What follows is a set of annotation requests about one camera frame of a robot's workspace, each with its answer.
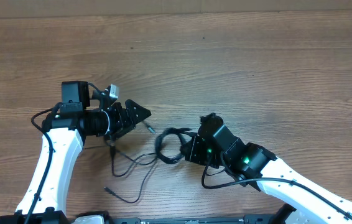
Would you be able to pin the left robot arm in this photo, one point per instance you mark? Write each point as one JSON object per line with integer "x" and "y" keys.
{"x": 79, "y": 114}

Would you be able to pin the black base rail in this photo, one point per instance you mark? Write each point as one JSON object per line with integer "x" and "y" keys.
{"x": 279, "y": 217}

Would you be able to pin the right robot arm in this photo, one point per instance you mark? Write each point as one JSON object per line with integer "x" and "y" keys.
{"x": 214, "y": 145}

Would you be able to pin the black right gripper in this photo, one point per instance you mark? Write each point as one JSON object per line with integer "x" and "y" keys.
{"x": 192, "y": 150}

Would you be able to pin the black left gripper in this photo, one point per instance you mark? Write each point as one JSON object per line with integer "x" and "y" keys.
{"x": 122, "y": 123}

